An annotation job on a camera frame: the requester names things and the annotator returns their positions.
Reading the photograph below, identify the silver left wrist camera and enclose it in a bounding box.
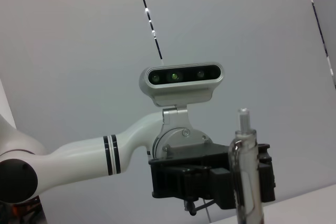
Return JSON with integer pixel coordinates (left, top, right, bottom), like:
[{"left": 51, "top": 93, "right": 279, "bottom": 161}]
[{"left": 138, "top": 62, "right": 224, "bottom": 137}]

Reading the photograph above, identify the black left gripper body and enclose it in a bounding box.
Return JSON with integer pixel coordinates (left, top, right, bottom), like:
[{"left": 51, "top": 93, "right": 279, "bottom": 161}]
[{"left": 148, "top": 142, "right": 232, "bottom": 200}]

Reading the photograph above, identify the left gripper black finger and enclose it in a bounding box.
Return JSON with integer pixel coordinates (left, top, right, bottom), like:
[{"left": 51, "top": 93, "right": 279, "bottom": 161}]
[
  {"left": 209, "top": 167, "right": 236, "bottom": 210},
  {"left": 258, "top": 144, "right": 277, "bottom": 204}
]

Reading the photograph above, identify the silver white pen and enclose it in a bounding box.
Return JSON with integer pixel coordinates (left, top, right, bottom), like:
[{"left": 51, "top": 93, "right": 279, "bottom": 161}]
[{"left": 227, "top": 108, "right": 265, "bottom": 224}]

